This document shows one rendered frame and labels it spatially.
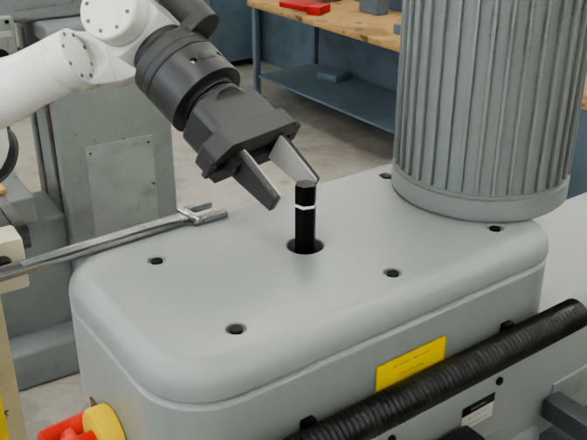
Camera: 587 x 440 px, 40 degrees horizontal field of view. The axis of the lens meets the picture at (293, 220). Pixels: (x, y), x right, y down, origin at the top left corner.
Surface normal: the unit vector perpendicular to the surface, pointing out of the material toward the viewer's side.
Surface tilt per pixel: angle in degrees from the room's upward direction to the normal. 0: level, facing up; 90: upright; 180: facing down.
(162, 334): 0
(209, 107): 30
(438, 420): 90
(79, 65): 64
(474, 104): 90
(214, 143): 52
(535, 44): 90
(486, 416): 90
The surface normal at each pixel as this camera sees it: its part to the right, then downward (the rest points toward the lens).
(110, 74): 0.41, -0.30
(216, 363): 0.15, -0.61
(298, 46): -0.81, 0.26
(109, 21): -0.32, -0.08
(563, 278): 0.04, -0.87
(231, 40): 0.58, 0.36
